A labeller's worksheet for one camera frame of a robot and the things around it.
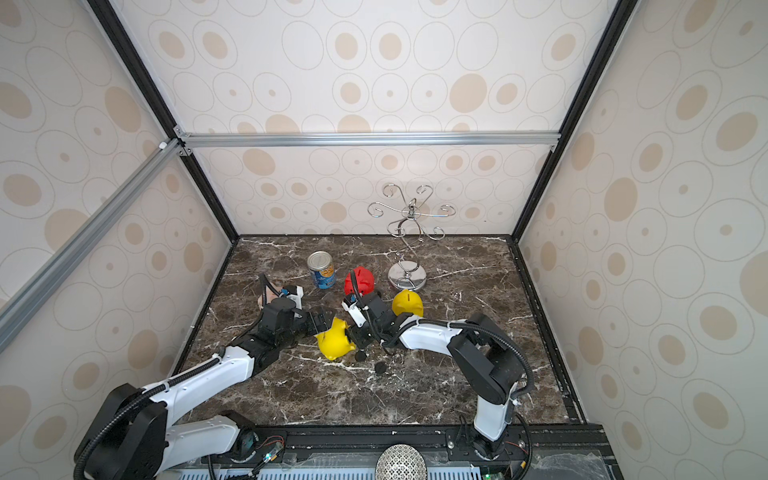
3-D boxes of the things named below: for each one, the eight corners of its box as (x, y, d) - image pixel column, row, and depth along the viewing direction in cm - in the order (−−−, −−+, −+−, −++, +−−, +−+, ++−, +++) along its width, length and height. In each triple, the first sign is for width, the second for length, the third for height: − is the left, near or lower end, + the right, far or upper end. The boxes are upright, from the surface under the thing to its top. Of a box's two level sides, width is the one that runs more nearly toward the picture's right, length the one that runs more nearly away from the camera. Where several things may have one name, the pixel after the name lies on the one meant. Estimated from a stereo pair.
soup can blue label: (311, 289, 106) (304, 270, 98) (315, 270, 112) (309, 250, 103) (335, 289, 106) (330, 270, 98) (337, 270, 112) (333, 250, 103)
